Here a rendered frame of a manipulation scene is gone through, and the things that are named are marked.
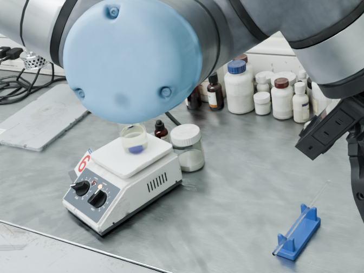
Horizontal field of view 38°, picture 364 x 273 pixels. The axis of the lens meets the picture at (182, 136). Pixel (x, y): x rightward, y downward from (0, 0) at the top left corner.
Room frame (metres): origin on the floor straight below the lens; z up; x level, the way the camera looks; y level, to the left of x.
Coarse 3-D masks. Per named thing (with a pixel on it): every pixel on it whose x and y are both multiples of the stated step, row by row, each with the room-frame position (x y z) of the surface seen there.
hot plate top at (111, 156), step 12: (108, 144) 0.90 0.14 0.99; (120, 144) 0.89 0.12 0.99; (156, 144) 0.87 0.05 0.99; (168, 144) 0.86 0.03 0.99; (96, 156) 0.86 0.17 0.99; (108, 156) 0.86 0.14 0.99; (120, 156) 0.85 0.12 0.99; (132, 156) 0.84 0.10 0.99; (144, 156) 0.83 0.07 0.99; (156, 156) 0.83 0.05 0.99; (108, 168) 0.82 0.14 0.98; (120, 168) 0.81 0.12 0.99; (132, 168) 0.80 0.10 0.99
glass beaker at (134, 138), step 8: (120, 128) 0.85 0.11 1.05; (128, 128) 0.84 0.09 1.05; (136, 128) 0.84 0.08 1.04; (144, 128) 0.86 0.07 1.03; (120, 136) 0.85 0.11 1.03; (128, 136) 0.84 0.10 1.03; (136, 136) 0.84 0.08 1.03; (144, 136) 0.85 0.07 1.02; (128, 144) 0.84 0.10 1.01; (136, 144) 0.84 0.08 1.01; (144, 144) 0.85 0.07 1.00; (128, 152) 0.84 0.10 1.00; (136, 152) 0.84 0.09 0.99
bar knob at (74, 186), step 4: (84, 180) 0.84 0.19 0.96; (72, 184) 0.83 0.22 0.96; (76, 184) 0.82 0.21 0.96; (80, 184) 0.82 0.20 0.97; (84, 184) 0.81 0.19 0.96; (88, 184) 0.82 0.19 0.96; (76, 188) 0.82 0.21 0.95; (80, 188) 0.82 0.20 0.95; (84, 188) 0.82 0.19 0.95; (88, 188) 0.82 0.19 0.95; (76, 192) 0.82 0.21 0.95; (80, 192) 0.82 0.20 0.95; (84, 192) 0.81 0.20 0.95
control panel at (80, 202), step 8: (80, 176) 0.86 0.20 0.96; (88, 176) 0.84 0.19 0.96; (96, 176) 0.83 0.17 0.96; (96, 184) 0.82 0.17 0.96; (104, 184) 0.81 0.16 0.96; (112, 184) 0.79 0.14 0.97; (72, 192) 0.83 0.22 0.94; (88, 192) 0.81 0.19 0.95; (112, 192) 0.78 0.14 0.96; (72, 200) 0.81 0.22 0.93; (80, 200) 0.80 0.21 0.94; (112, 200) 0.76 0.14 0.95; (80, 208) 0.79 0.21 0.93; (88, 208) 0.78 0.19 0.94; (96, 208) 0.77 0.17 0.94; (104, 208) 0.76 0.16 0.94; (88, 216) 0.76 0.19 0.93; (96, 216) 0.75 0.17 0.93
